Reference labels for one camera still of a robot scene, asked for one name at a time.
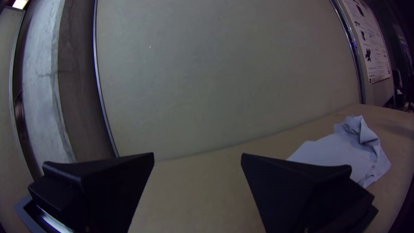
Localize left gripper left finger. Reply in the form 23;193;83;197
28;152;155;233

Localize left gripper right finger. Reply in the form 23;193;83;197
240;152;379;233

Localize grey t-shirt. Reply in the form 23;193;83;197
286;115;392;189

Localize white printed poster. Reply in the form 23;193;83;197
341;0;392;85

